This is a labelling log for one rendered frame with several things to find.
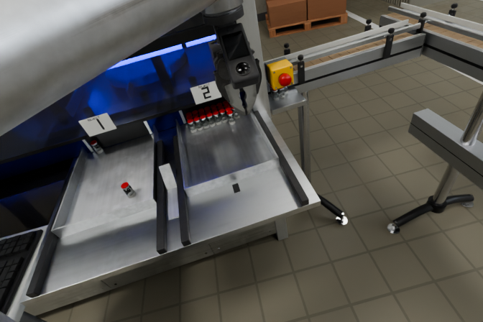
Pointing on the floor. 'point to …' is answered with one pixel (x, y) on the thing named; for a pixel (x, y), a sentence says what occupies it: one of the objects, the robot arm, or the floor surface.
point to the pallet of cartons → (302, 3)
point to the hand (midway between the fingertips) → (246, 111)
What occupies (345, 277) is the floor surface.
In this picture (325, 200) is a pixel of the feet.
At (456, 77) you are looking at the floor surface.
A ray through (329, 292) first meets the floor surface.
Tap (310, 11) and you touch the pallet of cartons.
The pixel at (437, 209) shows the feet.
